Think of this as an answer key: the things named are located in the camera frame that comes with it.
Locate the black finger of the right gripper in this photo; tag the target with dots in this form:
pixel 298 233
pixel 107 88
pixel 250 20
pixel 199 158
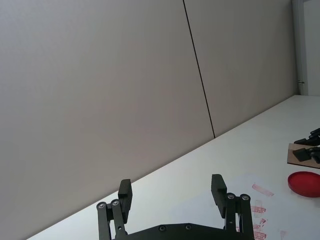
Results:
pixel 303 153
pixel 312 138

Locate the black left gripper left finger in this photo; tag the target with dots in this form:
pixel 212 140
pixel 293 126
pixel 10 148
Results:
pixel 123 200

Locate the red round disc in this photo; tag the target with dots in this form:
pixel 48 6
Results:
pixel 303 184

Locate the brown cardboard board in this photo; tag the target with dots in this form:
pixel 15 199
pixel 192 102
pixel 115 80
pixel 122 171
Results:
pixel 290 155

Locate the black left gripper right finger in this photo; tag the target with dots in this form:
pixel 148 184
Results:
pixel 219 197

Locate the grey door frame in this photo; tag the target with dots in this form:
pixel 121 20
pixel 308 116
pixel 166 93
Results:
pixel 298 37

